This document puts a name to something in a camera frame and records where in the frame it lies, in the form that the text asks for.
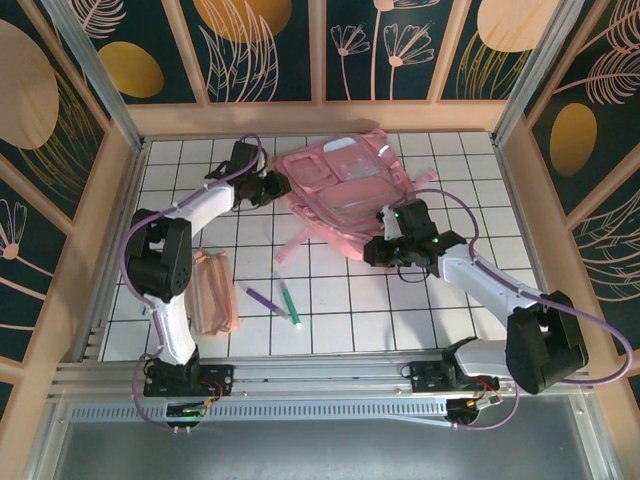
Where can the pink school backpack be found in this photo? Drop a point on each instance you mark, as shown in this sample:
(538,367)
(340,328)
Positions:
(345,192)

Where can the peach pencil case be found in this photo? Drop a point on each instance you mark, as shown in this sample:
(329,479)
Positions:
(215,295)

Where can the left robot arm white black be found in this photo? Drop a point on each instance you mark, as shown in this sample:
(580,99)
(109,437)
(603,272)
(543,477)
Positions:
(210,205)

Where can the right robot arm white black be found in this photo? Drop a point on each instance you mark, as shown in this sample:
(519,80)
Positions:
(480,280)

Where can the purple pen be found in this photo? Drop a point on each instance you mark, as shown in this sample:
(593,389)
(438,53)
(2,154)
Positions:
(262,299)

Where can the green pen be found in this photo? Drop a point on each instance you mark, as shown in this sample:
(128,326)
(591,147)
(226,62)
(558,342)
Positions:
(290,305)

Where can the small controller board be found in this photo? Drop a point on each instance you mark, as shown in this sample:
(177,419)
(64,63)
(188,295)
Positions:
(187,411)
(467,410)

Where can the grey metal sheet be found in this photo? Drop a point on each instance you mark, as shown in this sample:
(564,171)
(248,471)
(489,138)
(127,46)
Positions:
(320,450)

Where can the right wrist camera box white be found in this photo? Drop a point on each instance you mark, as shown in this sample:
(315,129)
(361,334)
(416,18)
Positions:
(389,222)

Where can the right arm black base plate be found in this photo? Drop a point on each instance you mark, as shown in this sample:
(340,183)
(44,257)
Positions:
(425,375)

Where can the aluminium mounting rail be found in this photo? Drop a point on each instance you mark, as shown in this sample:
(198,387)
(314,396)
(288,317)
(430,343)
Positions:
(325,372)

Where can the aluminium frame post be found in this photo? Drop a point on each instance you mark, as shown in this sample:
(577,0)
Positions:
(532,75)
(99,75)

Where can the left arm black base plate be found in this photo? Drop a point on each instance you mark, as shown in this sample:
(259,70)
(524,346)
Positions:
(220,380)

